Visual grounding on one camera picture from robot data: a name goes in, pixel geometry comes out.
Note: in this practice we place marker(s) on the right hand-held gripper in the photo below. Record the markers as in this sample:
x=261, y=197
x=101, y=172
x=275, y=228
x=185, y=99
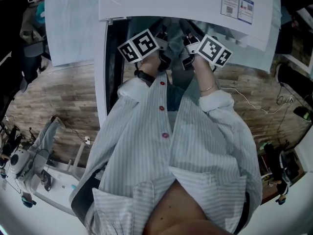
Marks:
x=212, y=50

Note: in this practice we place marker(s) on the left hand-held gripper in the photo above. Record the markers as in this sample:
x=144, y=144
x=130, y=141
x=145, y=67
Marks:
x=137, y=46

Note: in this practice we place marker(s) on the person's right forearm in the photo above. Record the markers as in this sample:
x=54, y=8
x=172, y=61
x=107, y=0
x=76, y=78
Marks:
x=204, y=75

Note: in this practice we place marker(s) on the black wristwatch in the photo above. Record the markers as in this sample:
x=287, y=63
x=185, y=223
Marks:
x=144, y=76

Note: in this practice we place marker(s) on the blue jeans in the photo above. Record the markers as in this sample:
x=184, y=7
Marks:
x=174, y=99

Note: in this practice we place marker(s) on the white desk with glass top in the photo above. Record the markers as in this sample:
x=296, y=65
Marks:
x=300, y=60

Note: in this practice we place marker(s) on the white striped shirt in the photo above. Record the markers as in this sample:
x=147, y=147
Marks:
x=137, y=143

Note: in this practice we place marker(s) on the white power socket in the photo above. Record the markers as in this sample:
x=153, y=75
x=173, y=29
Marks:
x=291, y=100

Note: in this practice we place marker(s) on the cream fabric bag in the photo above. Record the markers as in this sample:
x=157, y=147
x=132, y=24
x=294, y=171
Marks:
x=30, y=28

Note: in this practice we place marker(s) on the white power strip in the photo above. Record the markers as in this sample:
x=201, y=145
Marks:
x=87, y=139

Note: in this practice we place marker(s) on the person's chest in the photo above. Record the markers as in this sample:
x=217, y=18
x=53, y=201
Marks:
x=185, y=212

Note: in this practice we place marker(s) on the spare hand-held gripper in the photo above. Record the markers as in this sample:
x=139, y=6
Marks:
x=46, y=180

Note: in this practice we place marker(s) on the white tabletop device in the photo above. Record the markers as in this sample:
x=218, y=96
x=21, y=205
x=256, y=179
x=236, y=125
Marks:
x=20, y=160

